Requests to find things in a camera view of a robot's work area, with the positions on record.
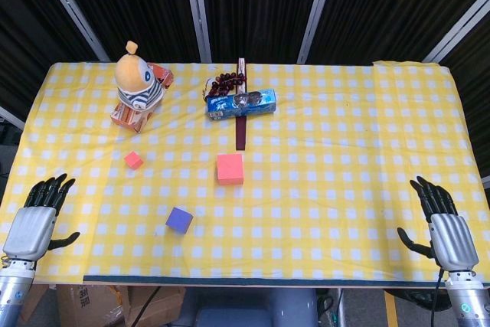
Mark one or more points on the silver aluminium frame post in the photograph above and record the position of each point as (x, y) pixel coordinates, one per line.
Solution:
(72, 9)
(315, 13)
(455, 28)
(11, 117)
(197, 13)

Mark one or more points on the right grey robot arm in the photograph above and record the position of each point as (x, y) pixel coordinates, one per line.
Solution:
(467, 300)

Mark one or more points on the small red foam cube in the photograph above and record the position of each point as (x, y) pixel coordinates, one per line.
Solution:
(132, 160)

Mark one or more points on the brown cardboard box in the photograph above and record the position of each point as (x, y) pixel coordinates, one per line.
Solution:
(95, 304)

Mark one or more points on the blue cookie package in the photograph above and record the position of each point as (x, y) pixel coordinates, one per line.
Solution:
(241, 104)

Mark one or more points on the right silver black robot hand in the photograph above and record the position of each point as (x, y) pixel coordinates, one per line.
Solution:
(453, 240)

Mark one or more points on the yellow white checkered tablecloth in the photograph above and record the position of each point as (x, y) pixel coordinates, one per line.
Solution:
(325, 189)

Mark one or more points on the dark red flat strip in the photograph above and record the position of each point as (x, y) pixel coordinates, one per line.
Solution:
(240, 133)

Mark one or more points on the grey robot base column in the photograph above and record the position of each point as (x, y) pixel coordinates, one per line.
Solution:
(252, 309)

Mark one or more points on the large red foam cube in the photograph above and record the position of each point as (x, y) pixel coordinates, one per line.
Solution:
(229, 168)

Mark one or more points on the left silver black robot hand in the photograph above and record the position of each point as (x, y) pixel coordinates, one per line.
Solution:
(32, 229)

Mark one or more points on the yellow plush toy striped shirt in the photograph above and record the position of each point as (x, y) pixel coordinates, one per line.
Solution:
(134, 78)

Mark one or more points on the medium purple foam cube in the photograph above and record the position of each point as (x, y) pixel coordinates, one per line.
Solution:
(178, 220)

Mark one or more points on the orange cardboard snack box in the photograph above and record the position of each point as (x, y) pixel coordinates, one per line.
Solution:
(128, 118)

